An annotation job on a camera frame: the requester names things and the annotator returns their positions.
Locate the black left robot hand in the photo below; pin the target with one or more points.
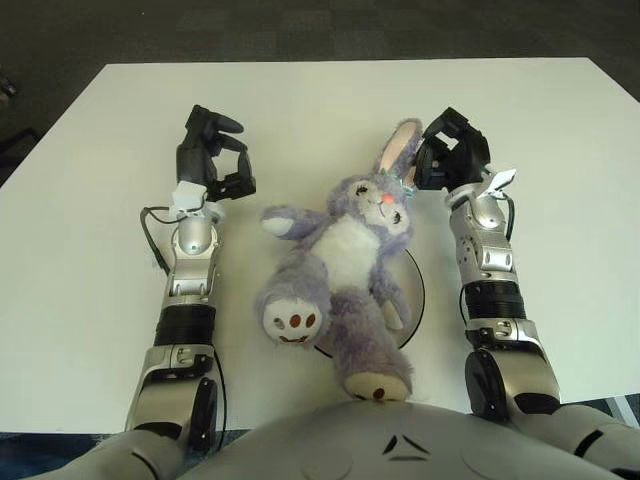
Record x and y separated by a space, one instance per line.
200 155

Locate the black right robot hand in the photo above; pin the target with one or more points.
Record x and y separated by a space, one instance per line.
460 155

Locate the purple plush bunny doll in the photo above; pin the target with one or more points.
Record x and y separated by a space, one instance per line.
350 260

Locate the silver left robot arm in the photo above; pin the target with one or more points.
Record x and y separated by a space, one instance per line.
190 280

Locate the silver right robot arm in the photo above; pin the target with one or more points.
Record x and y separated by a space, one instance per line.
490 280

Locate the white plate with black rim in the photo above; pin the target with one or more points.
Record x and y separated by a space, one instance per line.
414 300

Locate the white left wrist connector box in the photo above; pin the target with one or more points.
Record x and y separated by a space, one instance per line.
187 197

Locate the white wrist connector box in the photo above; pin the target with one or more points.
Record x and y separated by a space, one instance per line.
497 182
187 197

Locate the white right wrist connector box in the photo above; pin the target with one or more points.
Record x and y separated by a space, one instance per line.
497 182

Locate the grey robot torso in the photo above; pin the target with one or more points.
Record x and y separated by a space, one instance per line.
370 445

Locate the white table leg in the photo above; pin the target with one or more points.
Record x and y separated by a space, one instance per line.
627 410

